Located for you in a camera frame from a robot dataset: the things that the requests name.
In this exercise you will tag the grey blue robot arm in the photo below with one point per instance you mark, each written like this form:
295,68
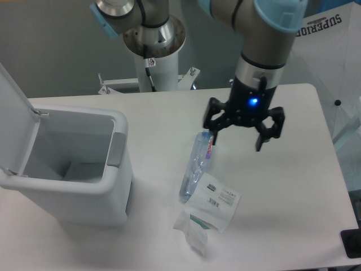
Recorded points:
269,29

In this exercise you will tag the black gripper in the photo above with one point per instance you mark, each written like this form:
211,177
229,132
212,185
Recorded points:
247,106

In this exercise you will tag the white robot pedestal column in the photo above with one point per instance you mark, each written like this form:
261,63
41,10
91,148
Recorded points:
155,50

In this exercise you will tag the white metal base frame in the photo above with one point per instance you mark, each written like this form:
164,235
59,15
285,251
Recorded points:
186,81

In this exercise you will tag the white trash can lid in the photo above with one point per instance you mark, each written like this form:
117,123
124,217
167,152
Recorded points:
14,118

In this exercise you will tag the white plastic packaging bag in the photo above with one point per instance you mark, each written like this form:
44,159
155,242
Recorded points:
212,205

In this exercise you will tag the white umbrella with lettering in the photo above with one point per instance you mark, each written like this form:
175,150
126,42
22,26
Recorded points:
326,54

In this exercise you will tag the crushed clear plastic bottle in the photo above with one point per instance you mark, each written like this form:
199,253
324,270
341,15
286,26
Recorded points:
198,164

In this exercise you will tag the black device at table edge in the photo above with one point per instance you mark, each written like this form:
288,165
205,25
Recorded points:
351,242

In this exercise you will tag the white plastic trash can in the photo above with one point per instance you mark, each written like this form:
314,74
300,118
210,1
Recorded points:
70,161

